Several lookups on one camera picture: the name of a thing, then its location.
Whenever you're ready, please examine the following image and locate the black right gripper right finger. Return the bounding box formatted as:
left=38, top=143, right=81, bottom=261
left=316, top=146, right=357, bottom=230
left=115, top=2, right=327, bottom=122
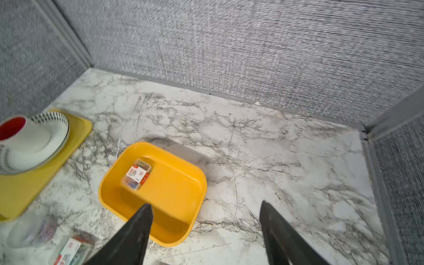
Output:
left=259, top=201, right=329, bottom=265

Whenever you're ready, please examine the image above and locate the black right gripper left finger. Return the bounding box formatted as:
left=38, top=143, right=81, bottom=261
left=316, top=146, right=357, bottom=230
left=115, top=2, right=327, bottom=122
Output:
left=86, top=204, right=153, bottom=265

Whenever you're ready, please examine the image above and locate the yellow plastic storage box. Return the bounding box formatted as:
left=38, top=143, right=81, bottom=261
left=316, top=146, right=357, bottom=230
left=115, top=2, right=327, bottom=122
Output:
left=99, top=142, right=207, bottom=247

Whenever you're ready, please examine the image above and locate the rectangular paper clip box four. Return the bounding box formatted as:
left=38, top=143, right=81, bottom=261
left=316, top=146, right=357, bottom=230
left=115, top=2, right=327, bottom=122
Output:
left=121, top=159, right=152, bottom=191

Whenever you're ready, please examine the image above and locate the clear round paper clip jar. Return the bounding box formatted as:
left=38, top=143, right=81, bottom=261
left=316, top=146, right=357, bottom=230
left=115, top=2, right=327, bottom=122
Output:
left=7, top=213, right=57, bottom=248

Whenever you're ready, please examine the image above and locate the yellow flat tray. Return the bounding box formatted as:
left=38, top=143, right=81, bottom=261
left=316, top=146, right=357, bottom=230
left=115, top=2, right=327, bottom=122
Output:
left=1, top=112, right=93, bottom=222

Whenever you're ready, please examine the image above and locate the white patterned plate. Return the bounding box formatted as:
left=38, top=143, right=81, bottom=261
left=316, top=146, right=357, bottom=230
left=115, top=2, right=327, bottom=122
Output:
left=1, top=111, right=70, bottom=175

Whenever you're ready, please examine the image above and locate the white cup red inside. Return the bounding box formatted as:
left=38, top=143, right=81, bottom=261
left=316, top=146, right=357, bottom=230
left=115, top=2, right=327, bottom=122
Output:
left=0, top=115, right=51, bottom=153

